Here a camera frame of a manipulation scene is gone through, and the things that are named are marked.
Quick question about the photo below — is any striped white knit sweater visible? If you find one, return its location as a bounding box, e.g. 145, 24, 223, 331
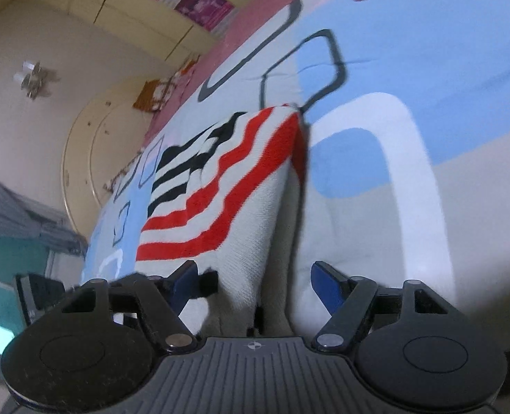
136, 104, 311, 338

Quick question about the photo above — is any grey curtain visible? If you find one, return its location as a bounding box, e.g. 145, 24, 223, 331
0, 164, 89, 260

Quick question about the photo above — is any brown patterned cloth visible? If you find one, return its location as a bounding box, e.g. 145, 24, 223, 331
132, 58, 199, 115

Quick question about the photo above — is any cream curved headboard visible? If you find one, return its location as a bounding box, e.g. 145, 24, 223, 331
60, 75, 161, 242

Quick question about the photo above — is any cream yellow wardrobe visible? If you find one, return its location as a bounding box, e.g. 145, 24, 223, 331
0, 0, 281, 63

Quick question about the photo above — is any grey blue printed blanket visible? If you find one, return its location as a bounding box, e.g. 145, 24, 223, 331
82, 0, 510, 354

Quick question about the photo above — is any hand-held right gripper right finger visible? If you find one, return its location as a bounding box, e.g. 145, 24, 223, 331
310, 261, 454, 353

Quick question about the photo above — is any metal wall lamp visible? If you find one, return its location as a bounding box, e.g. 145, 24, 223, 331
13, 59, 59, 101

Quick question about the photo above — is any dark flat object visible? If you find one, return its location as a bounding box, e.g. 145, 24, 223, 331
14, 273, 68, 326

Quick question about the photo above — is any purple wall poster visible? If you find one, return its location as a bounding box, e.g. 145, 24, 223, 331
175, 0, 235, 35

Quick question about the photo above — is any pink bed sheet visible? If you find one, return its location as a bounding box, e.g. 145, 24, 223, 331
145, 0, 346, 147

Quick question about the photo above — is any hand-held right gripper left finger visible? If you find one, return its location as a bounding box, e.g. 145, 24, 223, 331
60, 260, 219, 353

